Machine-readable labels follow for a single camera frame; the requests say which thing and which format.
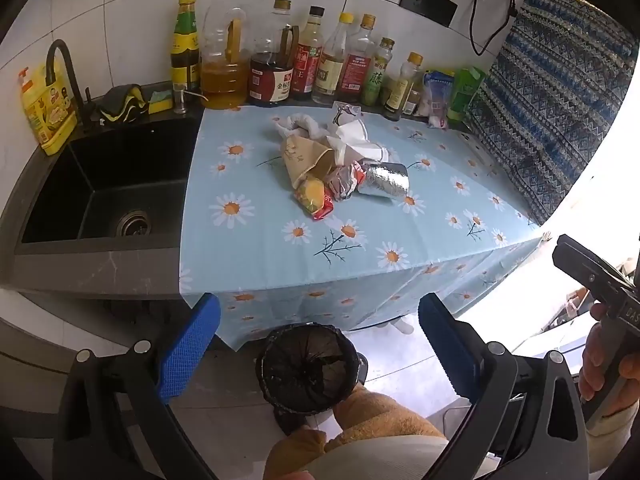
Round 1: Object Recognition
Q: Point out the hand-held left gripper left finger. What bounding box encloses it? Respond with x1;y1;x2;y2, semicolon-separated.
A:
52;292;222;480

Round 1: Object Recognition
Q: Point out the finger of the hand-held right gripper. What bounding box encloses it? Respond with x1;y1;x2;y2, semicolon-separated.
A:
552;234;640;318

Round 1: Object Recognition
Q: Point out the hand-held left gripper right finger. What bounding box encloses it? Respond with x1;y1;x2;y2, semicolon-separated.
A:
418;292;598;480

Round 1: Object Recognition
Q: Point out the black mesh trash bin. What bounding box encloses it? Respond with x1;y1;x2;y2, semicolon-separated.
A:
255;322;371;436

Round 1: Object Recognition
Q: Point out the silver foil wrapper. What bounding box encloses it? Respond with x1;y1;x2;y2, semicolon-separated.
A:
357;160;411;202

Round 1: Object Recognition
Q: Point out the silver red wrapper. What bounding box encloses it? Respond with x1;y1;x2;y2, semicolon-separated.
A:
325;161;367;202

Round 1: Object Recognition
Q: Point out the yellow red snack wrapper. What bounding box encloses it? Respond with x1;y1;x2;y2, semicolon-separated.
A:
294;177;336;222

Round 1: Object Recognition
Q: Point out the brown paper bag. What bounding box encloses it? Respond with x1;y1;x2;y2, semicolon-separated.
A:
280;134;337;189

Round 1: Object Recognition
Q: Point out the white tissue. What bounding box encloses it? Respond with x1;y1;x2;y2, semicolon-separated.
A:
324;120;397;167

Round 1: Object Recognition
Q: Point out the white fluffy towel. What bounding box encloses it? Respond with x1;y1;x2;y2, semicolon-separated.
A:
272;112;322;142

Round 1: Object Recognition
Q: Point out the printed paper cup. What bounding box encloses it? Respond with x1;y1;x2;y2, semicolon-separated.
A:
332;102;364;127

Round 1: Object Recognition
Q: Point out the person's right forearm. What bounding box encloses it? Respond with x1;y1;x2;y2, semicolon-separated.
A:
587;400;640;476

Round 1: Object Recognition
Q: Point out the person's right hand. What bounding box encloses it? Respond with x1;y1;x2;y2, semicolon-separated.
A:
579;303;640;413

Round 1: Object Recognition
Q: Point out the person's brown fleece clothing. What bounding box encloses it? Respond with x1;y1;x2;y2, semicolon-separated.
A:
264;384;453;480

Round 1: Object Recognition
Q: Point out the blue daisy tablecloth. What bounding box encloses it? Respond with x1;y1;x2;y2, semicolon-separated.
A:
177;102;556;353

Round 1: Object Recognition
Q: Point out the black kitchen sink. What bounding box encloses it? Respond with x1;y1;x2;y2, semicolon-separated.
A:
15;115;203;256

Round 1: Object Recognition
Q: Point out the blue patterned curtain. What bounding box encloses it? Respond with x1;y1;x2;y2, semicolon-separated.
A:
464;0;640;227

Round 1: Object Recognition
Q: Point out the green carton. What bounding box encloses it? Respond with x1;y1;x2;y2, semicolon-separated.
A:
446;67;487;124

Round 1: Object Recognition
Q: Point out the clear plastic food bag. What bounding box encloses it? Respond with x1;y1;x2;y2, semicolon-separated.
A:
421;70;457;129

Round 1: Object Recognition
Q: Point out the yellow green sponge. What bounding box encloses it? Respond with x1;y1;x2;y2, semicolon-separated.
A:
148;90;174;115

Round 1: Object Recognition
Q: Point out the metal soap dispenser pump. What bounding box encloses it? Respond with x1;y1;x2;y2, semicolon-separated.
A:
172;84;207;114

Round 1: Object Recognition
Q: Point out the dark cloth with yellow trim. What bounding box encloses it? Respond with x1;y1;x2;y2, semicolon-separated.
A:
96;83;151;124

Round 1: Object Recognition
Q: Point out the small bottle with yellow label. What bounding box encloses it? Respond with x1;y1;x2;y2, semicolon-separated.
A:
384;51;425;122

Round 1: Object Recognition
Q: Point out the yellow dish soap bottle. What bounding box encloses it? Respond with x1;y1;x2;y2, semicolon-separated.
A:
19;64;79;157

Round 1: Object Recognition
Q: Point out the small bottle with green label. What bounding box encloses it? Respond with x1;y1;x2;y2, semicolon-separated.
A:
361;37;396;107

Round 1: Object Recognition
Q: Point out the cooking oil jug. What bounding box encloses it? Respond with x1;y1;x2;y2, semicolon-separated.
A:
199;5;251;110

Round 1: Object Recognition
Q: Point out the dark soy sauce jug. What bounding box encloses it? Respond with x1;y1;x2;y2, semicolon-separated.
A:
248;0;299;108

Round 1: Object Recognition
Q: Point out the clear bottle with red label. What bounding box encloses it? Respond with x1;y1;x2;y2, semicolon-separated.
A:
336;14;377;106

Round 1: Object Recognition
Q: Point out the black faucet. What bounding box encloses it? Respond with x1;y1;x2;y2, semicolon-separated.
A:
45;39;98;126

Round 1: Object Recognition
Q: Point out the clear bottle with beige label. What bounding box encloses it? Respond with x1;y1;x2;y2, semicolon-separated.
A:
311;12;355;106

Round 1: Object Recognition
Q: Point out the green yellow sauce bottle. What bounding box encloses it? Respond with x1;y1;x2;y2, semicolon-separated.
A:
170;0;202;95

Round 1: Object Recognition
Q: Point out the dark bottle with red label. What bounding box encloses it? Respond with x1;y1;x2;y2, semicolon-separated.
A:
291;6;327;102

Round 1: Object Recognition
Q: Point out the black cable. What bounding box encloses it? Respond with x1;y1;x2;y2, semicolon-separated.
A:
469;0;519;57

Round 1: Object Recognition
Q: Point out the black wall outlet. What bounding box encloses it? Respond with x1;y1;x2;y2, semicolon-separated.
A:
399;0;459;27

